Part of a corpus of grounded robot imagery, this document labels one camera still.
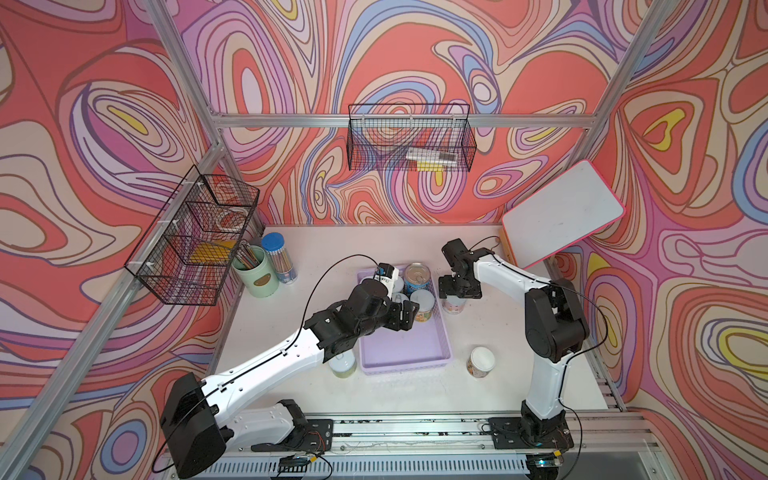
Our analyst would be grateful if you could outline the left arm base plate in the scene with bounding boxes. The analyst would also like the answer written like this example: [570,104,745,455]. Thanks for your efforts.
[250,399,334,454]

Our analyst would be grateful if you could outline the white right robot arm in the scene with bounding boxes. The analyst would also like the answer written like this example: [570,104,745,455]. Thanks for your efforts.
[438,239,590,445]

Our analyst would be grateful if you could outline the green pencil cup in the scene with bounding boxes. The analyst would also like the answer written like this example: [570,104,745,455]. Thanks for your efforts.
[233,242,279,298]

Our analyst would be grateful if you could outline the black wire basket wall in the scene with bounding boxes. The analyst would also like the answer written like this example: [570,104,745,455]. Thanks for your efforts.
[124,166,260,306]
[347,101,477,172]

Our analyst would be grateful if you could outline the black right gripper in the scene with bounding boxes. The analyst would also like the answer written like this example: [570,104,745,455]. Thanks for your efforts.
[438,272,482,298]

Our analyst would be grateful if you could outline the blue lid pencil tube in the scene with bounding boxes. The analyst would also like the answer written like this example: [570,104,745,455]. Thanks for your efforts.
[261,232,298,285]

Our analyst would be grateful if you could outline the purple plastic basket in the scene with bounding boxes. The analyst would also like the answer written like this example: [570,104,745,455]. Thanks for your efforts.
[358,301,453,375]

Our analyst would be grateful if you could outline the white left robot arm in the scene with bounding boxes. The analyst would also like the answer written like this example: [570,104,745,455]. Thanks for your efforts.
[160,278,419,479]

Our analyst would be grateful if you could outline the pink framed whiteboard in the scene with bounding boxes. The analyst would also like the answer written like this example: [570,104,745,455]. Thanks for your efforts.
[502,160,626,269]

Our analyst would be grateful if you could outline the white lid can front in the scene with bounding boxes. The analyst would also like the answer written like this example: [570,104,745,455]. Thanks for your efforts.
[442,296,466,315]

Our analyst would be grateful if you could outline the black wire basket back wall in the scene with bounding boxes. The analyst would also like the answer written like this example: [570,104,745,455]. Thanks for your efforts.
[347,101,477,172]

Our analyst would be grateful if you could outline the black wire basket left wall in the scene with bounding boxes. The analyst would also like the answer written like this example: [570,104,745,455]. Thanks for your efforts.
[124,166,260,306]

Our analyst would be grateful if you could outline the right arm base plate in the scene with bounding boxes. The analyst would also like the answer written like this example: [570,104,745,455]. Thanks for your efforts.
[488,411,574,452]

